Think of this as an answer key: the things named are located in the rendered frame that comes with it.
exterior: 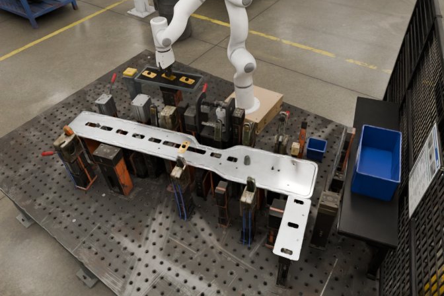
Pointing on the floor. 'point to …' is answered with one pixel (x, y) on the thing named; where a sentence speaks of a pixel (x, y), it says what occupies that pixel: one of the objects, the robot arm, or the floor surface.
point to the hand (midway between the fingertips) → (168, 73)
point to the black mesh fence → (436, 28)
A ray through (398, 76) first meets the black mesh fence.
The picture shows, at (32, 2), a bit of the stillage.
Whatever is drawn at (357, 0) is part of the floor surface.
